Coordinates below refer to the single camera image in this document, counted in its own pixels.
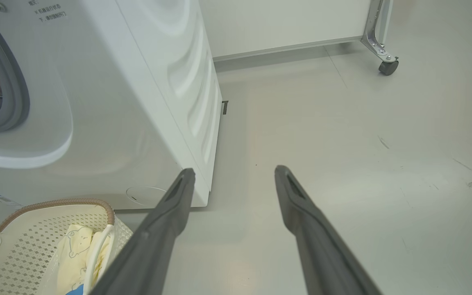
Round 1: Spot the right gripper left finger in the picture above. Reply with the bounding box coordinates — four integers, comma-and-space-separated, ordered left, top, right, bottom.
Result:
91, 168, 196, 295

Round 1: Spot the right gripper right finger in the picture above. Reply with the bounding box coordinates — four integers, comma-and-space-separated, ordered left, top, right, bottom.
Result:
275, 165, 384, 295

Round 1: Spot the cream bear print garment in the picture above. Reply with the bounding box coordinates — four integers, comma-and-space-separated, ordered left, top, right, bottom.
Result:
56, 223, 113, 295

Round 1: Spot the white front-load washing machine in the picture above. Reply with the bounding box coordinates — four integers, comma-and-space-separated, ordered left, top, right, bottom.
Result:
0, 0, 223, 224

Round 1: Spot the grey rubber door gasket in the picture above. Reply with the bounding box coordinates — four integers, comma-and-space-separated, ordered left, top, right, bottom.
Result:
0, 8, 30, 134

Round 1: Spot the round white filter cover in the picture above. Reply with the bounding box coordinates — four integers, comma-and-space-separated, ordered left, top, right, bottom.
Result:
126, 186, 168, 206

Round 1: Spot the cream perforated laundry basket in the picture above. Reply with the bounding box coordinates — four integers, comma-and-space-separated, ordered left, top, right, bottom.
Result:
0, 198, 134, 295

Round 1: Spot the blue white energy label sticker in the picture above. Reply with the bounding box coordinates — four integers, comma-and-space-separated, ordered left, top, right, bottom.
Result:
0, 191, 23, 207

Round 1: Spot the grey metal caster leg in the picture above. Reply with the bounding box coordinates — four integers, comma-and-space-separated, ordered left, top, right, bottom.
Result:
361, 0, 399, 76

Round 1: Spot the white partition panel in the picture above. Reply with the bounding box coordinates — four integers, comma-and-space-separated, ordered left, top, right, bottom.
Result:
198, 0, 378, 62

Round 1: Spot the small printed text sticker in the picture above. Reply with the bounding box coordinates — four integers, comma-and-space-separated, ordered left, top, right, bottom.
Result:
28, 0, 68, 22

